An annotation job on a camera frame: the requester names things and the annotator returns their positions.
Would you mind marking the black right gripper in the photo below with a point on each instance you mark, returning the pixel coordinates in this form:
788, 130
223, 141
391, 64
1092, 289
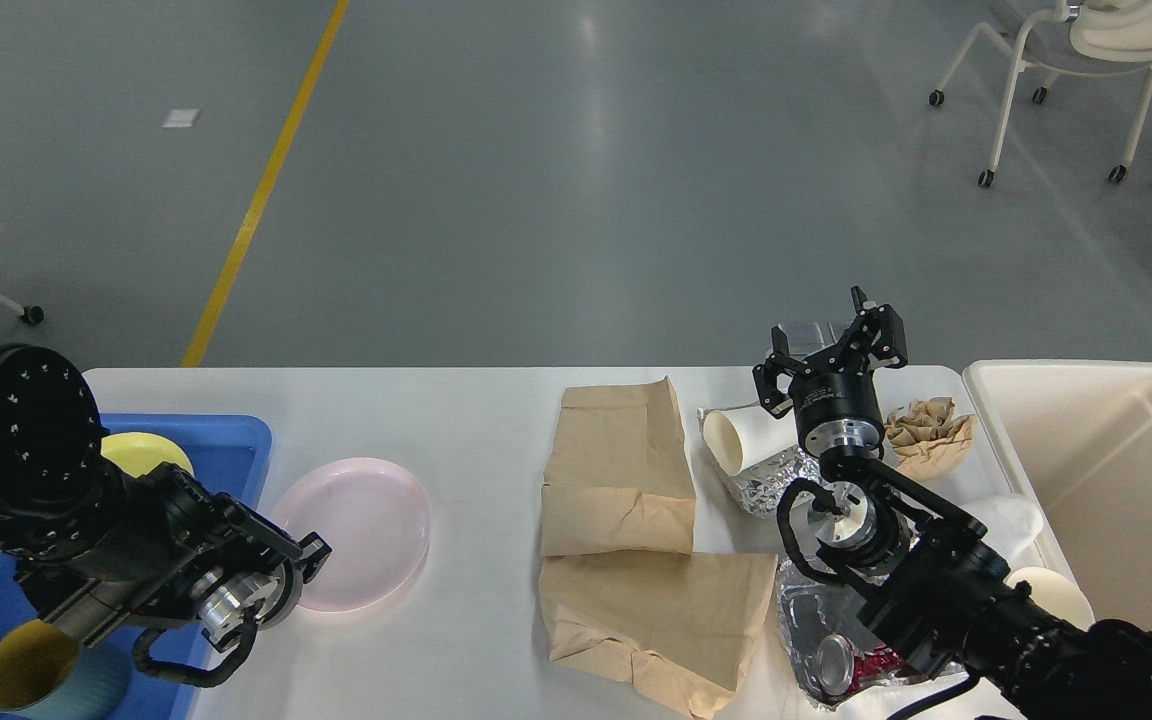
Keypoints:
832, 393

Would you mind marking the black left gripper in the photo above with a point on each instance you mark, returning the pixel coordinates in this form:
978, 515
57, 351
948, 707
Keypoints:
271, 594

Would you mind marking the pink plate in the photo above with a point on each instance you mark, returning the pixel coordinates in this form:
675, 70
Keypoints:
376, 517

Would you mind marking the teal mug yellow inside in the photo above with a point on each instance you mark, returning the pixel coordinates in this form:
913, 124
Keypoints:
46, 674

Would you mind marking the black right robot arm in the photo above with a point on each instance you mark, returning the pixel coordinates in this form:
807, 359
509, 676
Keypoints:
932, 588

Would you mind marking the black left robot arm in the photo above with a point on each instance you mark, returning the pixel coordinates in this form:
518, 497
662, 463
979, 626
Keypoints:
197, 571

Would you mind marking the white paper cup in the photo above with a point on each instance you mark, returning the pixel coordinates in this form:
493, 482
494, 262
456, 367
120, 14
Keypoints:
741, 437
1055, 594

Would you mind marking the crumpled brown paper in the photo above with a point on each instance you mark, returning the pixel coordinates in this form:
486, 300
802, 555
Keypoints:
930, 438

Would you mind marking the crumpled aluminium foil upper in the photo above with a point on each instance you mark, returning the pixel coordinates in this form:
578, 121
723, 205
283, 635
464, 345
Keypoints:
759, 489

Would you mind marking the crumpled aluminium foil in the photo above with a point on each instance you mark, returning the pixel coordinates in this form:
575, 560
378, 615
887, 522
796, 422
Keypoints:
759, 489
807, 612

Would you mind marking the yellow plate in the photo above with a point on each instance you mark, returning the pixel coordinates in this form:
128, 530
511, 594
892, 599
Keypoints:
138, 453

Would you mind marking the crumpled aluminium foil lower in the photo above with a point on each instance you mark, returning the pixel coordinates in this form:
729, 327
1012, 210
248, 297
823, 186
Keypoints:
807, 612

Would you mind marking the upper brown paper bag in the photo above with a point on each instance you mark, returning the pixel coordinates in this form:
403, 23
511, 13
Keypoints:
618, 477

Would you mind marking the brown paper bag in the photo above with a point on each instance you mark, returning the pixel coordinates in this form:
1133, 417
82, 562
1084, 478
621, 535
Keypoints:
618, 477
680, 628

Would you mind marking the lower brown paper bag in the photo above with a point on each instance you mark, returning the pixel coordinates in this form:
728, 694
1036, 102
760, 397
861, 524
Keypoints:
680, 628

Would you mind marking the crushed red soda can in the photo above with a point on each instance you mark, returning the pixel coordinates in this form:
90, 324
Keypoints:
841, 668

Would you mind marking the white plastic bin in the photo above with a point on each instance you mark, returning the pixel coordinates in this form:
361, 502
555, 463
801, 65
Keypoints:
1076, 436

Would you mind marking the white paper cup lower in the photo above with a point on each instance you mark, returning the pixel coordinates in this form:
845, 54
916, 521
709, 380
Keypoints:
1055, 594

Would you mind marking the white chair on wheels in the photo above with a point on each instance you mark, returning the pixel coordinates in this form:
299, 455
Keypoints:
1063, 38

